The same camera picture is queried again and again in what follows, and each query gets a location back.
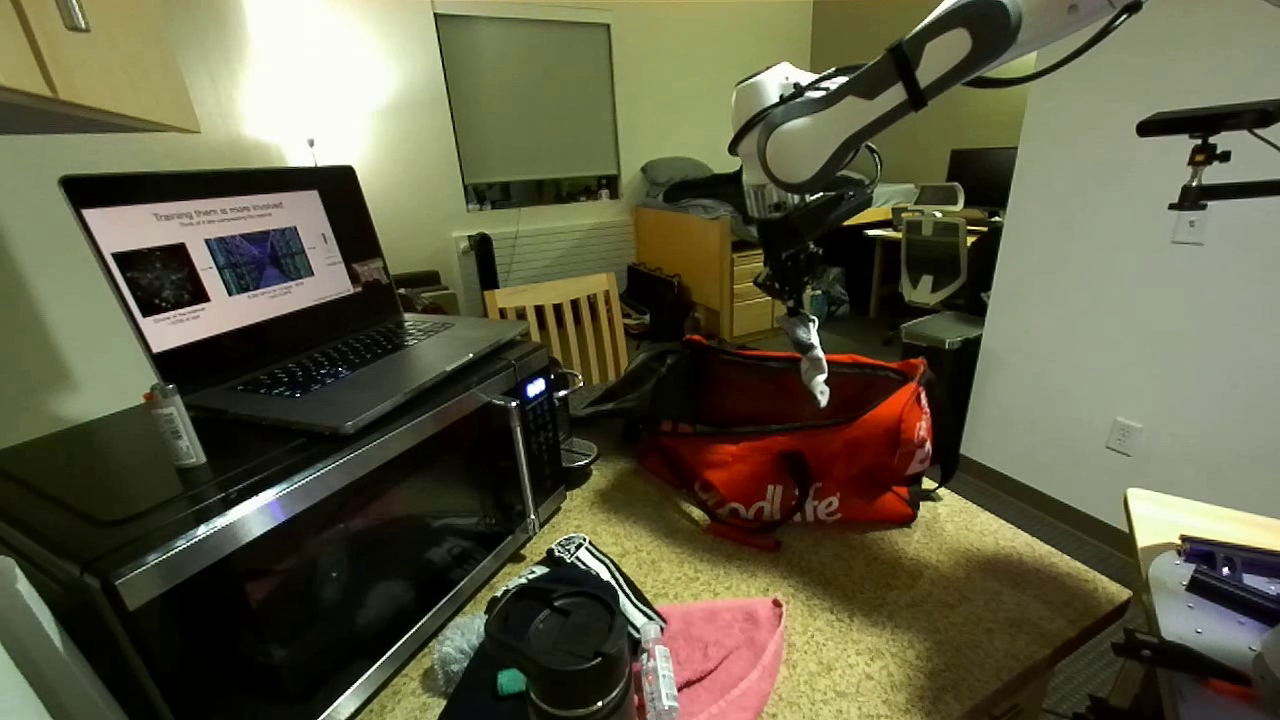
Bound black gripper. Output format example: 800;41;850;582
755;179;871;334

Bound white grey printed sock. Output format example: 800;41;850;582
788;303;840;412

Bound red duffel bag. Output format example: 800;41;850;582
632;334;941;551

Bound dark bag pile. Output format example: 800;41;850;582
635;153;750;221

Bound wooden dresser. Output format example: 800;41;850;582
626;203;791;343

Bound grey office chair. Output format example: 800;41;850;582
891;178;989;354

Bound black computer monitor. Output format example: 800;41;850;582
942;143;1025;221

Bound wooden slat-back chair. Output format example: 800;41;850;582
479;269;632;391

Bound black coffee maker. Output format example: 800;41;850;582
550;366;608;492

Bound navy white-striped garment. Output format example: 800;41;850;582
541;533;670;654

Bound window with grey blind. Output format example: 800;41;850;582
433;11;624;212

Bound pink cloth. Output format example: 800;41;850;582
655;591;791;720

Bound clear plastic bottle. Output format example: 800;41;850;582
635;636;683;720

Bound light wooden table top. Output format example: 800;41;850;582
1121;483;1280;720

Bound black clamp tools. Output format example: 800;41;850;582
1112;533;1280;720

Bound black steel microwave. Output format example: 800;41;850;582
0;336;579;720

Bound open black laptop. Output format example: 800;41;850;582
56;166;536;440

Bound small white spray bottle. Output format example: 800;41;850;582
149;380;215;474

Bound white wall outlet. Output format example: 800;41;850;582
1099;412;1146;464

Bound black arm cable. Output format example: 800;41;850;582
725;0;1150;166

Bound black camera on mount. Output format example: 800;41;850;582
1131;97;1280;217

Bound light wood wall cabinet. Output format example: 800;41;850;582
0;0;203;137

